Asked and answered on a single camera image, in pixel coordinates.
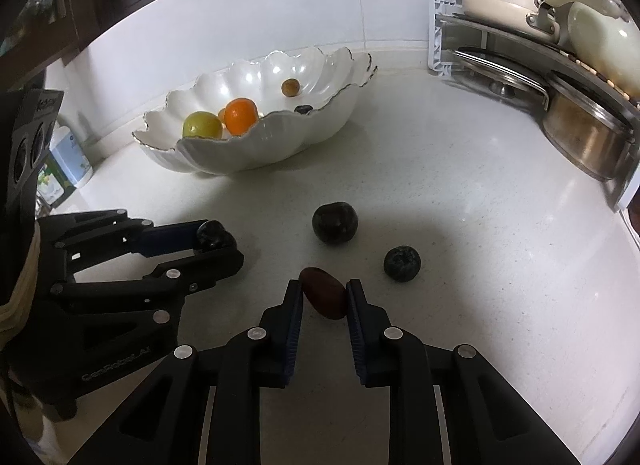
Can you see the orange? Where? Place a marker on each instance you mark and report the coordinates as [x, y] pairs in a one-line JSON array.
[[241, 115]]

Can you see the grey metal corner rack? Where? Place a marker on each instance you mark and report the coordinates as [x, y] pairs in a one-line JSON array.
[[505, 35]]

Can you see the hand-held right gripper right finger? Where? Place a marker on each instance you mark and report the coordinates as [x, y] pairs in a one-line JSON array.
[[356, 330]]

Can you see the dark purple plum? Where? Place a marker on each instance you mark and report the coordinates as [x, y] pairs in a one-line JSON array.
[[335, 222]]

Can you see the green dish soap bottle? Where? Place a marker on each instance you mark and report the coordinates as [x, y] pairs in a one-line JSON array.
[[52, 185]]

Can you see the white scalloped ceramic bowl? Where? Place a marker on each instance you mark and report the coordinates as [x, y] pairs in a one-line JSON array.
[[280, 140]]

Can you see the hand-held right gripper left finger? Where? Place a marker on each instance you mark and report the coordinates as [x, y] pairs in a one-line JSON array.
[[295, 325]]

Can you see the brown red date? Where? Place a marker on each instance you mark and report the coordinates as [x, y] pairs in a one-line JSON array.
[[324, 295]]

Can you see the glass pan lid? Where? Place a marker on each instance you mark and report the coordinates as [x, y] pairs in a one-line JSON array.
[[500, 72]]

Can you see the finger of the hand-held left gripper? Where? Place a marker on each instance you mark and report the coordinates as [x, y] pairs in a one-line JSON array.
[[170, 235], [210, 265]]

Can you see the small yellow round fruit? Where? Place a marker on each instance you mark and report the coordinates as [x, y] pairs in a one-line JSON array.
[[221, 114], [290, 87]]

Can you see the large cream pan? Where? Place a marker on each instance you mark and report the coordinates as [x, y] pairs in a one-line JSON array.
[[605, 45]]

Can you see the small dark round fruit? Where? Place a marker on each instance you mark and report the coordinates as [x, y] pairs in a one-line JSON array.
[[303, 109]]

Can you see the white plastic lattice panel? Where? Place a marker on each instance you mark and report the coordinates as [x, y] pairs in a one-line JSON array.
[[440, 45]]

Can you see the green apple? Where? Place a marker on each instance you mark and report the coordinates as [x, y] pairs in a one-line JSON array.
[[201, 125]]

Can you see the stainless steel pot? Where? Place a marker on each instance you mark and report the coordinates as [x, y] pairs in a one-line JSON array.
[[585, 135]]

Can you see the white bottle with blue label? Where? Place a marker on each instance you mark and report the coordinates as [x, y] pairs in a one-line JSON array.
[[72, 155]]

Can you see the beaded trivet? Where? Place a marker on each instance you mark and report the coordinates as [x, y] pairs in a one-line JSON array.
[[607, 79]]

